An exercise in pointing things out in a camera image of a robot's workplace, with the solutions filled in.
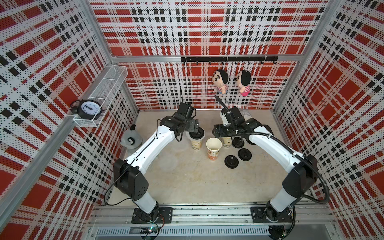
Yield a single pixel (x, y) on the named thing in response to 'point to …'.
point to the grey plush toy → (131, 138)
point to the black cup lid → (197, 135)
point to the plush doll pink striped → (243, 79)
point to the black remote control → (268, 128)
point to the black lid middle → (244, 154)
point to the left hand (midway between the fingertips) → (190, 123)
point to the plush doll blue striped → (220, 78)
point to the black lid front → (231, 161)
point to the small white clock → (245, 112)
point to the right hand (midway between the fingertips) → (220, 131)
